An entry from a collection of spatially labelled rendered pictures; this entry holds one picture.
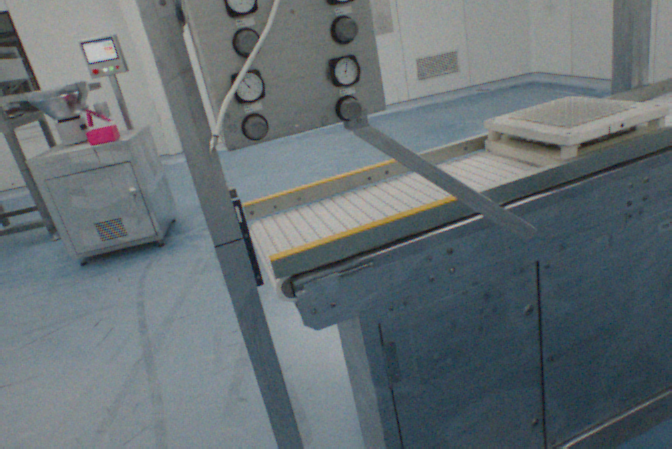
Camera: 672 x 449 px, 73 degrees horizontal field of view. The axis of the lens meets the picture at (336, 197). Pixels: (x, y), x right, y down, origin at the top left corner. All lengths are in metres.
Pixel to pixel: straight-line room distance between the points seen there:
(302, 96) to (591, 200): 0.59
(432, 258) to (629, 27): 0.86
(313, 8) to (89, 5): 5.52
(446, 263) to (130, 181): 2.62
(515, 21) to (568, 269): 5.71
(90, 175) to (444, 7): 4.55
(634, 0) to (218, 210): 1.09
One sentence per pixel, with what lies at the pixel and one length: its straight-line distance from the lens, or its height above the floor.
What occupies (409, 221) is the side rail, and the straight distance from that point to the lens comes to 0.72.
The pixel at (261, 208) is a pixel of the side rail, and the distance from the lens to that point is 0.92.
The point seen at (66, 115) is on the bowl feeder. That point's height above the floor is 0.96.
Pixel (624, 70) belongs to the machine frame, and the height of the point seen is 0.91.
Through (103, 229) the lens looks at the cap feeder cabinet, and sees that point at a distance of 3.33.
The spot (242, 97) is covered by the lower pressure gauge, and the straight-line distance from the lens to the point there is 0.56.
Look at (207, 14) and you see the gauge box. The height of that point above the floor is 1.19.
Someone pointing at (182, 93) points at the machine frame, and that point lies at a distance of 0.88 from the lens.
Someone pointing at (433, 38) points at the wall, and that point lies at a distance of 6.16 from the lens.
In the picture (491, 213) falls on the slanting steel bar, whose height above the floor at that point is 0.86.
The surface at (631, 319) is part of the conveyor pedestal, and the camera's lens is 1.28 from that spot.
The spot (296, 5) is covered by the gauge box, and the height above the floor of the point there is 1.18.
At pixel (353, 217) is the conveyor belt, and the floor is 0.82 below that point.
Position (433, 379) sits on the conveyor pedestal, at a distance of 0.98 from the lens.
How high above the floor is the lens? 1.15
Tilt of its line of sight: 20 degrees down
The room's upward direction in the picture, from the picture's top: 12 degrees counter-clockwise
